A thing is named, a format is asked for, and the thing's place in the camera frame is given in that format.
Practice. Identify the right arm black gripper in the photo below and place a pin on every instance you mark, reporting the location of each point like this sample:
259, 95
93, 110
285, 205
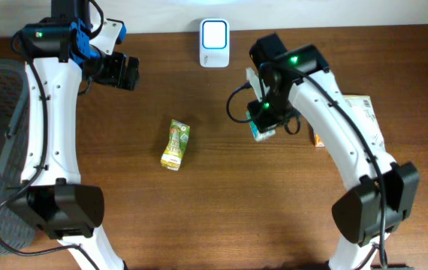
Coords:
265, 122

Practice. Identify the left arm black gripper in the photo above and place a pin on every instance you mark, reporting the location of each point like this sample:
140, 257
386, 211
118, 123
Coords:
122, 71

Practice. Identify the teal green small carton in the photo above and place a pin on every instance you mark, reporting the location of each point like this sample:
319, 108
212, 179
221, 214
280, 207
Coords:
256, 133

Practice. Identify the orange small carton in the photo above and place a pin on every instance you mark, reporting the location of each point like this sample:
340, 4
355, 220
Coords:
318, 143

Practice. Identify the green yellow juice carton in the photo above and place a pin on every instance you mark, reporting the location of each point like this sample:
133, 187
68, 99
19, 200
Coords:
178, 139

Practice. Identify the beige plastic snack bag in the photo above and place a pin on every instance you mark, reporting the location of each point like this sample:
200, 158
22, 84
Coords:
364, 112

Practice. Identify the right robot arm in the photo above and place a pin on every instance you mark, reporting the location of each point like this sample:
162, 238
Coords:
380, 192

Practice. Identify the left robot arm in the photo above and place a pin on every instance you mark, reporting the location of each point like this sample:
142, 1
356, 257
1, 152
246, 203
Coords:
65, 53

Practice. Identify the white barcode scanner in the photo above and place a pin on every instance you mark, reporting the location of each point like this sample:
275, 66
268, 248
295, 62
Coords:
214, 43

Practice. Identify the left arm white wrist camera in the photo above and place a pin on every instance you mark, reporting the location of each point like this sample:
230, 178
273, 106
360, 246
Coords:
113, 32

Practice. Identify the arm white wrist camera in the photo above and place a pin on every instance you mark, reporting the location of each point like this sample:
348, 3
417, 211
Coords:
113, 32
253, 79

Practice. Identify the right arm white wrist camera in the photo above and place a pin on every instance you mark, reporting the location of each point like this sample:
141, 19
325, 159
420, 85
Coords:
253, 79

